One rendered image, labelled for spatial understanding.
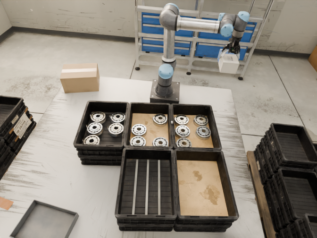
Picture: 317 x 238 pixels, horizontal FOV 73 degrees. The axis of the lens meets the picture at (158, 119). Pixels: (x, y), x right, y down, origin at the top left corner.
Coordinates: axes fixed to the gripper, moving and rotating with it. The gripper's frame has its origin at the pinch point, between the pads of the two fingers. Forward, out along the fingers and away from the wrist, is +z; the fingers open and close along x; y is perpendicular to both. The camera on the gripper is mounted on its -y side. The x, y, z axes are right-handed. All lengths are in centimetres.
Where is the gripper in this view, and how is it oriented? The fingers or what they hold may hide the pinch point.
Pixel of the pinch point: (228, 59)
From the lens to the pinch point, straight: 181.4
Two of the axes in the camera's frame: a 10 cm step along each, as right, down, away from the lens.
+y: -0.9, 7.3, -6.8
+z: -0.5, 6.8, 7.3
